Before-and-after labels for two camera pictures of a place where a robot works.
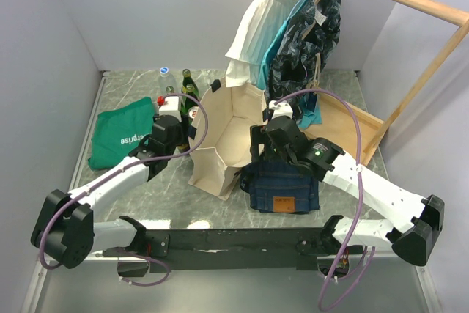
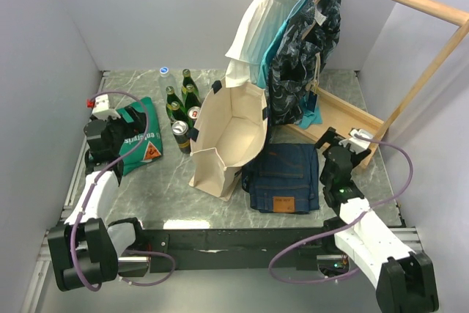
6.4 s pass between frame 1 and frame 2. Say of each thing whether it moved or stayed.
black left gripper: moved
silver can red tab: stayed
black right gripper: moved
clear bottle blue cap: stayed
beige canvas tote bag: stayed
